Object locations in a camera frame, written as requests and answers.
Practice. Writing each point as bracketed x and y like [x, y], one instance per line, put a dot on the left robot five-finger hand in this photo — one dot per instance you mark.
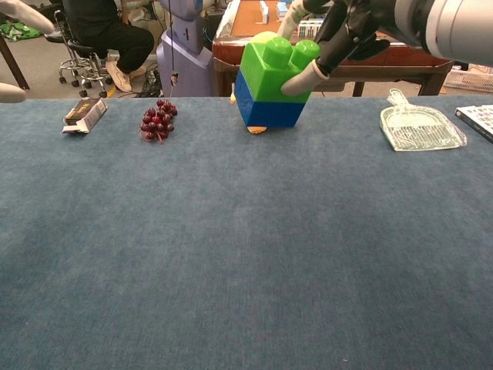
[27, 15]

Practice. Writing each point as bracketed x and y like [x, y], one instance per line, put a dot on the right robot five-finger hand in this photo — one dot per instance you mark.
[346, 31]

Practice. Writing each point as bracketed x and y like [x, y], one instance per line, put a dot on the green toy brick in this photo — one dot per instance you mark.
[265, 69]

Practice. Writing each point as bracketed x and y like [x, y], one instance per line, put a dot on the blue toy brick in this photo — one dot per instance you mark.
[269, 112]

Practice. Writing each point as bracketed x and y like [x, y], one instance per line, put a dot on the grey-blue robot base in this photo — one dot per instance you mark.
[185, 65]

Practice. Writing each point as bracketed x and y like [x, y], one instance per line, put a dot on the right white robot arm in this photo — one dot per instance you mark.
[454, 27]

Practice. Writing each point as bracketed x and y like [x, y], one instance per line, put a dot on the green bag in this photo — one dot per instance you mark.
[15, 31]

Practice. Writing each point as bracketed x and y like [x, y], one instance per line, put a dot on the brown mahjong table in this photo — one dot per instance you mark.
[385, 67]

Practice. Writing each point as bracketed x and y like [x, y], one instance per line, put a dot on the chrome swivel stool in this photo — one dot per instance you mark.
[82, 61]

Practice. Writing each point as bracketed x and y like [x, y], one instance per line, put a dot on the seated person in black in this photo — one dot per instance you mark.
[111, 34]

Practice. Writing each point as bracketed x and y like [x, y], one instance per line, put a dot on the black carton box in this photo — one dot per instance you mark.
[86, 113]

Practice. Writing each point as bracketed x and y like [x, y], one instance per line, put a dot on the clear plastic dustpan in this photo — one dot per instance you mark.
[420, 129]

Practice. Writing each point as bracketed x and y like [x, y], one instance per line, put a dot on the white plastic basket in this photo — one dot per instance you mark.
[468, 80]

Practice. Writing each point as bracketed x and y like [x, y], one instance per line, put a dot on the white booklet with red prints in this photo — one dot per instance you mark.
[479, 119]

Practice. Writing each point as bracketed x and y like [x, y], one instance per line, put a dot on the dark red grape bunch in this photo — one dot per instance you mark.
[158, 121]

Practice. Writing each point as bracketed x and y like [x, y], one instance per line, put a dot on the blue felt table cloth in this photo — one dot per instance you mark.
[231, 250]

